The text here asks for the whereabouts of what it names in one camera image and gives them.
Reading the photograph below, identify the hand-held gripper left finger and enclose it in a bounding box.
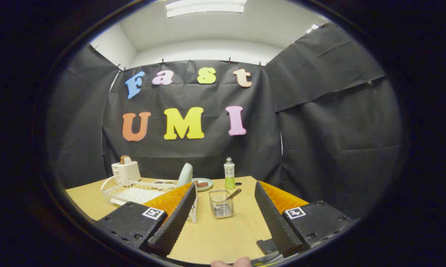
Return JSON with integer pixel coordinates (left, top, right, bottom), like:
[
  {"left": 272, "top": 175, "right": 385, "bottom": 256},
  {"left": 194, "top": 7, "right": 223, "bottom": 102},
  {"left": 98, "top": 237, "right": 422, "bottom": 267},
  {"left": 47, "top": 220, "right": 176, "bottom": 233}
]
[{"left": 95, "top": 182, "right": 197, "bottom": 258}]

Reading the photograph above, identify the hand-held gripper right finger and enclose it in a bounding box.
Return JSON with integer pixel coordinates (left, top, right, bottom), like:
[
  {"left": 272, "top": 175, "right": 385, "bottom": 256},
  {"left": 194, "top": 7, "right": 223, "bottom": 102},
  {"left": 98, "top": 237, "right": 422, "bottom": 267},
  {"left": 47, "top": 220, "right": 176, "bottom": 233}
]
[{"left": 254, "top": 181, "right": 360, "bottom": 258}]

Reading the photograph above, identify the white wire dish rack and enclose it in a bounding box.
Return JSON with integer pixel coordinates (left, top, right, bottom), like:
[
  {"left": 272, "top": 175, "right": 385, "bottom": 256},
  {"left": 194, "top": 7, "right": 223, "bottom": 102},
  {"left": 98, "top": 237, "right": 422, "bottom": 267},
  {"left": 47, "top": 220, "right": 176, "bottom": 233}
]
[{"left": 100, "top": 176, "right": 199, "bottom": 223}]

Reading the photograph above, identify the metal wire basket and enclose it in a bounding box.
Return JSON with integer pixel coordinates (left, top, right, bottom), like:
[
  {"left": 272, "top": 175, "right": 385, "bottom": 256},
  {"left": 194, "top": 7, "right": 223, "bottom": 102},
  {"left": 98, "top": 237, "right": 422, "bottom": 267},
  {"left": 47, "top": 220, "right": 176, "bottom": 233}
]
[{"left": 209, "top": 189, "right": 235, "bottom": 219}]

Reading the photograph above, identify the metal spoon with brown handle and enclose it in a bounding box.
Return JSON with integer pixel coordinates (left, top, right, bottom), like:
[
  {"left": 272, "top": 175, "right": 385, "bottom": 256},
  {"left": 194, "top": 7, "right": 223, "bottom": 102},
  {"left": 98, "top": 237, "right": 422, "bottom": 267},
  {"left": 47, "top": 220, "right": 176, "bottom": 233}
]
[{"left": 217, "top": 189, "right": 242, "bottom": 206}]

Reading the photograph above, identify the light green plate with food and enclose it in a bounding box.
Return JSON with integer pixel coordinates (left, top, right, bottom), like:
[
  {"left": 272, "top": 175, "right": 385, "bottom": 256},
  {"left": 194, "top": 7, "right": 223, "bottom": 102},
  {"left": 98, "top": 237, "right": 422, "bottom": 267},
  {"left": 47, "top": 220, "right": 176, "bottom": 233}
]
[{"left": 191, "top": 178, "right": 214, "bottom": 192}]

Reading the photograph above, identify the green tea bottle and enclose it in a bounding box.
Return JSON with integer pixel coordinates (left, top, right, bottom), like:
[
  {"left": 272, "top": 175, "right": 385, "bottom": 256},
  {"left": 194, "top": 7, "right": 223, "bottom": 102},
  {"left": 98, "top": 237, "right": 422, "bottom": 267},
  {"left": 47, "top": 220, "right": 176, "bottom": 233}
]
[{"left": 224, "top": 157, "right": 236, "bottom": 190}]

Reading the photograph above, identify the white toaster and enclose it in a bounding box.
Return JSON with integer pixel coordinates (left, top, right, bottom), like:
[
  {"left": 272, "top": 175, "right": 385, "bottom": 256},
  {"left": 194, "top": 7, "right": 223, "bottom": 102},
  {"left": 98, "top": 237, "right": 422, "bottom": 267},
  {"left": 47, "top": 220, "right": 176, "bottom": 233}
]
[{"left": 111, "top": 160, "right": 142, "bottom": 185}]

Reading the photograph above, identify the black backdrop cloth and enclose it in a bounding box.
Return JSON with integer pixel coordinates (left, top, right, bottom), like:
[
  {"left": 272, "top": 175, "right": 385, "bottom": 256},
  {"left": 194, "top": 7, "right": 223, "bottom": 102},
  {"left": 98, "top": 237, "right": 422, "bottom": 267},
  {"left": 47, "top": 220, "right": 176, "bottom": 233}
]
[{"left": 47, "top": 23, "right": 403, "bottom": 219}]

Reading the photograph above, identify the ceiling light panel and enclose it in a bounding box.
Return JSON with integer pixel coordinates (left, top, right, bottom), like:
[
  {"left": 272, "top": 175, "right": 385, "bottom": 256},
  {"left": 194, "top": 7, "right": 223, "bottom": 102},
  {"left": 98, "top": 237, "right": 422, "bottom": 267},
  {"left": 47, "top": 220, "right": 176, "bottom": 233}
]
[{"left": 166, "top": 0, "right": 247, "bottom": 18}]

